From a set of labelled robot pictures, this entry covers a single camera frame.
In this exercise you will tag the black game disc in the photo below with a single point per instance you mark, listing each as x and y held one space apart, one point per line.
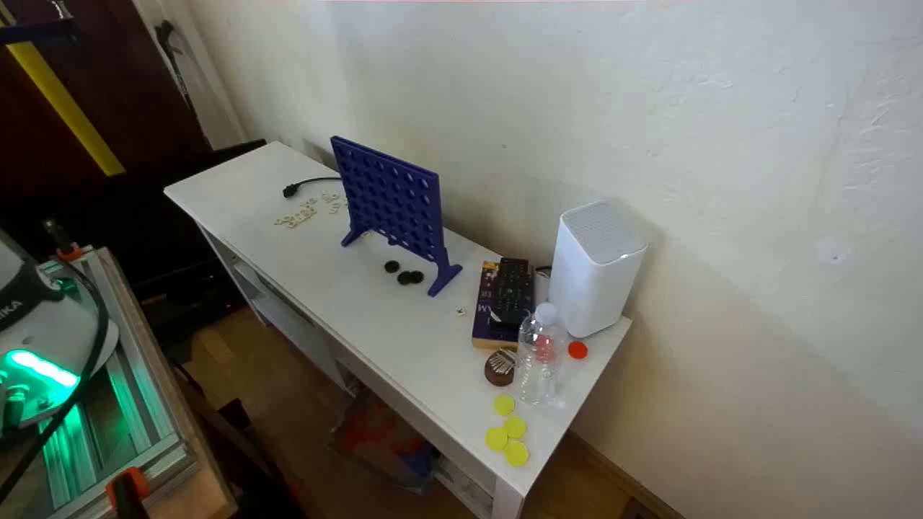
404 277
391 267
418 277

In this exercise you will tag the black remote control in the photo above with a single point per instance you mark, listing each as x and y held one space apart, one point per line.
512 290

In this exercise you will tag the dark blue book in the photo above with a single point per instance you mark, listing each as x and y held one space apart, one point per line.
483 328

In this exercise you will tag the blue connect four grid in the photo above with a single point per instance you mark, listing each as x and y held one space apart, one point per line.
392 197

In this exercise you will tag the white shelf table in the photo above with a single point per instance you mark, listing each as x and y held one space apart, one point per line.
365 318

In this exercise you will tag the brown round lid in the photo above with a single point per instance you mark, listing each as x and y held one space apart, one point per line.
499 367

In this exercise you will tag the clear plastic bottle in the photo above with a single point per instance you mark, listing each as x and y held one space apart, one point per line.
541 377

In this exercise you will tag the red game disc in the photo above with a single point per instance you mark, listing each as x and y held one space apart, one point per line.
577 350

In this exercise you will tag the yellow game disc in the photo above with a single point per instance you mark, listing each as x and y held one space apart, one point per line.
496 440
517 453
517 429
504 406

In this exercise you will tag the red and blue bag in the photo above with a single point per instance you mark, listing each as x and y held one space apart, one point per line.
385 443

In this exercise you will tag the black low cabinet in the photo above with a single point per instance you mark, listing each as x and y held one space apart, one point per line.
173 262

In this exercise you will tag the dark brown door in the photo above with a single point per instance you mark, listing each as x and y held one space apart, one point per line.
134 96

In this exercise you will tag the orange black clamp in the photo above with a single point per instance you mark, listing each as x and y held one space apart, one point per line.
64 252
126 492

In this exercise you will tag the yellow strip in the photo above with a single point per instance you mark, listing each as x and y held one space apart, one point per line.
67 104

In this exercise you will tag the black bar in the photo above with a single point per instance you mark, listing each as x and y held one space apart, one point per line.
38 32

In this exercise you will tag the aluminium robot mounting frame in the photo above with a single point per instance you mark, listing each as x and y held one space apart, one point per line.
134 414

